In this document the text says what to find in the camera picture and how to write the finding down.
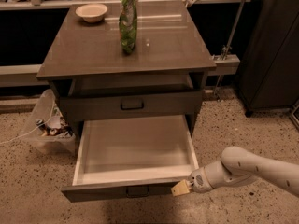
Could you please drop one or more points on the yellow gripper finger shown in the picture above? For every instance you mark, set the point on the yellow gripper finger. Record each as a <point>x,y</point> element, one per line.
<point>181,188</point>

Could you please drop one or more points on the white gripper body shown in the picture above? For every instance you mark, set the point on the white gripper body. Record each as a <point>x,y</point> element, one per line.
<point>199,182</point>

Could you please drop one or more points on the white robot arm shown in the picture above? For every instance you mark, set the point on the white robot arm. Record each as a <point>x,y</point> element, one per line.
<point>239,167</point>

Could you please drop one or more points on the grey top drawer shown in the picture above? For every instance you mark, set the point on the grey top drawer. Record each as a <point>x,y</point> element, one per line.
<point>131,106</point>

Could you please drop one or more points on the grey drawer cabinet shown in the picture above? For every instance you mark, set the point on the grey drawer cabinet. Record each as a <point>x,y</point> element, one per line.
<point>86,60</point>

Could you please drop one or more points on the dark cabinet on right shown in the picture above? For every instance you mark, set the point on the dark cabinet on right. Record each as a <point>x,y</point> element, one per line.
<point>268,75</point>

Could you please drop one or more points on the metal pole stand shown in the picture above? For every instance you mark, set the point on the metal pole stand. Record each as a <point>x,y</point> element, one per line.
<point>225,50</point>

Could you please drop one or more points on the clear plastic storage bin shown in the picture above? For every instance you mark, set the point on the clear plastic storage bin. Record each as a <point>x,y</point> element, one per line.
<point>46,129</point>

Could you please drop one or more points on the beige bowl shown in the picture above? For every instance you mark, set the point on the beige bowl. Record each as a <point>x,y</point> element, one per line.
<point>92,13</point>

